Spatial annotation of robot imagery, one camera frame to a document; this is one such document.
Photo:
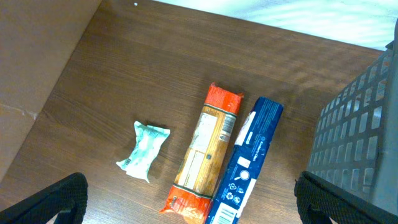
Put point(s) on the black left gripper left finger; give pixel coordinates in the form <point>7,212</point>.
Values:
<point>65,200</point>

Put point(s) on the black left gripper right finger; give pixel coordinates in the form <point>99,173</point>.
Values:
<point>319,201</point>

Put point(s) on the grey plastic basket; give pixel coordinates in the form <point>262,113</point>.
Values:
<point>355,144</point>

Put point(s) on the blue biscuit box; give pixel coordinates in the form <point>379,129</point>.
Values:
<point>249,153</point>

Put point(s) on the mint green snack pouch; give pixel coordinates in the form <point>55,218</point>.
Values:
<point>149,140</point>

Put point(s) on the orange biscuit packet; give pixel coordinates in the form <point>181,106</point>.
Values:
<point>192,190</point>

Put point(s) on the brown cardboard side panel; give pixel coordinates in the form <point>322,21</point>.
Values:
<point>37,40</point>

